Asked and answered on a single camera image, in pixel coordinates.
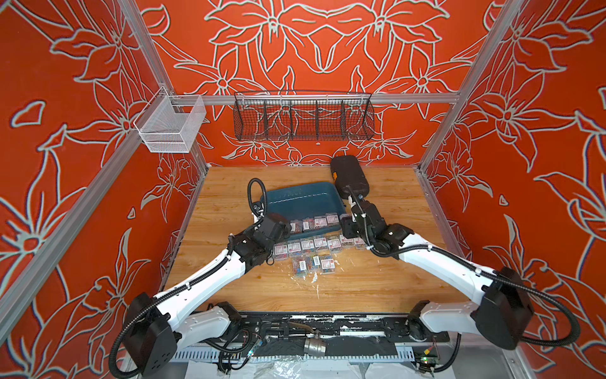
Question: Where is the white wire wall basket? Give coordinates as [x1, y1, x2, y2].
[134, 86, 207, 153]

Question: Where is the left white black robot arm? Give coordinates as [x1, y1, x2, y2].
[108, 178, 290, 378]

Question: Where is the second row clip box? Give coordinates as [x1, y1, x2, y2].
[292, 257, 308, 276]

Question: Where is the black wire wall basket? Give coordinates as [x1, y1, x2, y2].
[233, 90, 376, 142]

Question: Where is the blue plastic storage tray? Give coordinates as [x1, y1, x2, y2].
[267, 182, 346, 239]

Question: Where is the removed paper clip box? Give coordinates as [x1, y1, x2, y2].
[313, 235, 329, 252]
[287, 240, 303, 257]
[327, 236, 342, 254]
[301, 238, 316, 254]
[353, 237, 367, 250]
[273, 243, 289, 261]

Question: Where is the paper clip box tray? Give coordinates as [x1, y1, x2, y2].
[306, 254, 321, 272]

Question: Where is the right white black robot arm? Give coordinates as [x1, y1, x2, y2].
[343, 186, 581, 350]

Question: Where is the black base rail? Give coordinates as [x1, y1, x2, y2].
[211, 312, 454, 362]

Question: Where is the black tool case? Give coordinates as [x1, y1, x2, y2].
[330, 155, 370, 200]

